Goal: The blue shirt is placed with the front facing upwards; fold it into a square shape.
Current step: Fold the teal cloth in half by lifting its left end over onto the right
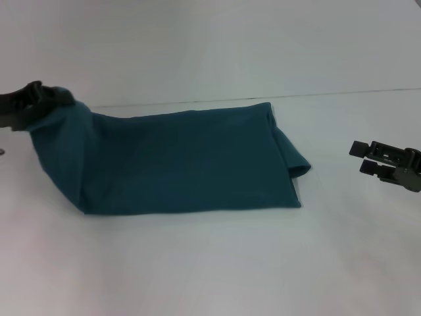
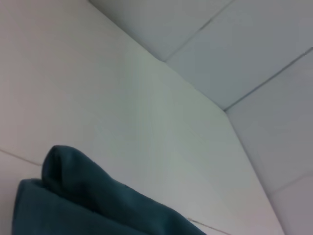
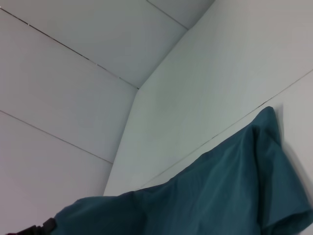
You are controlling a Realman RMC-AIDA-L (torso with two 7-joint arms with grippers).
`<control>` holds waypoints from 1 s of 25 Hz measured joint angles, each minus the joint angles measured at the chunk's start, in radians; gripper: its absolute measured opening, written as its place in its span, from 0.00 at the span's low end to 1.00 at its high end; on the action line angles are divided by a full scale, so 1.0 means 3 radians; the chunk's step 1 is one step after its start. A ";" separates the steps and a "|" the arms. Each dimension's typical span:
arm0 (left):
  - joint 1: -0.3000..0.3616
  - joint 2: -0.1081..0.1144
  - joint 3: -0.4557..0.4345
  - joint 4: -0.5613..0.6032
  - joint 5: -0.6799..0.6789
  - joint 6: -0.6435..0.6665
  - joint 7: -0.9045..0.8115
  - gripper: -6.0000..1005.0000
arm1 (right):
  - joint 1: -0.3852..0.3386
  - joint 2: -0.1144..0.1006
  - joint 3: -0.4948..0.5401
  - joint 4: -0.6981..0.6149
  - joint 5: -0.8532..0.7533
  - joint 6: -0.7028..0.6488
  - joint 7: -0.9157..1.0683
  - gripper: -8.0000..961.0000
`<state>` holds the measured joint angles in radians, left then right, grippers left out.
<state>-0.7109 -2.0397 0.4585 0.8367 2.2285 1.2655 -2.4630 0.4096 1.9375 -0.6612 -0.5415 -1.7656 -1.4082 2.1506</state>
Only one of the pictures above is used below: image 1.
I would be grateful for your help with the teal t-shirt with pink print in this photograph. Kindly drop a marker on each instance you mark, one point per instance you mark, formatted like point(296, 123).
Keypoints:
point(181, 158)

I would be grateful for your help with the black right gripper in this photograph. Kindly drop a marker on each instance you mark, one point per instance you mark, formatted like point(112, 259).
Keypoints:
point(411, 171)

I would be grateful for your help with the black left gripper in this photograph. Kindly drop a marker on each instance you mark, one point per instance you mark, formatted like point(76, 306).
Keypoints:
point(13, 110)

